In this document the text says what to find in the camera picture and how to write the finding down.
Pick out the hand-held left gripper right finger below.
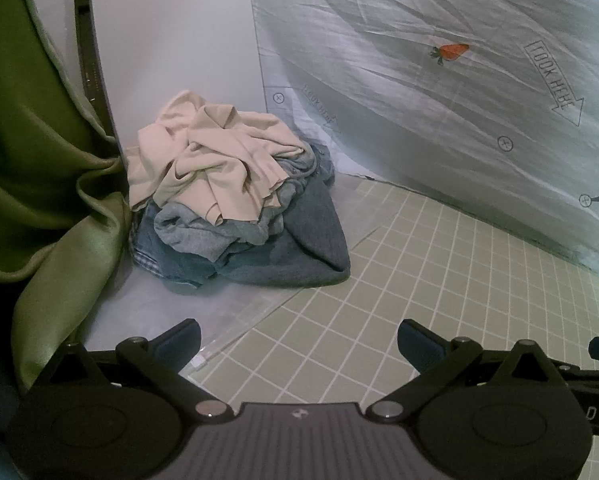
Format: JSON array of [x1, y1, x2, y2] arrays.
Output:
[[365, 318, 570, 420]]

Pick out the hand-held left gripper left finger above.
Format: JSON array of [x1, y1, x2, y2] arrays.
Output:
[[50, 318, 234, 420]]

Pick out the beige garment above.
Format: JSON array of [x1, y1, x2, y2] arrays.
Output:
[[127, 90, 310, 226]]

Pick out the clear plastic bag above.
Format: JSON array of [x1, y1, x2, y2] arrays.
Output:
[[87, 172, 405, 367]]

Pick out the blue denim jeans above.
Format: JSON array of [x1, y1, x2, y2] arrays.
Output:
[[130, 205, 220, 288]]

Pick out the green grid mat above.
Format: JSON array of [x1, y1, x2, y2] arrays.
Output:
[[190, 180, 599, 480]]

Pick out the light grey-blue garment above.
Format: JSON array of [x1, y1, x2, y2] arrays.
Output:
[[154, 152, 320, 263]]

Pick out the dark blue-grey garment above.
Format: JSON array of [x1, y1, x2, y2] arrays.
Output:
[[214, 145, 351, 288]]

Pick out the green curtain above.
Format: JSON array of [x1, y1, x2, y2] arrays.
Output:
[[0, 0, 133, 396]]

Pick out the pale blue carrot-print quilt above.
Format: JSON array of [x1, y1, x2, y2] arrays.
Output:
[[247, 0, 599, 286]]

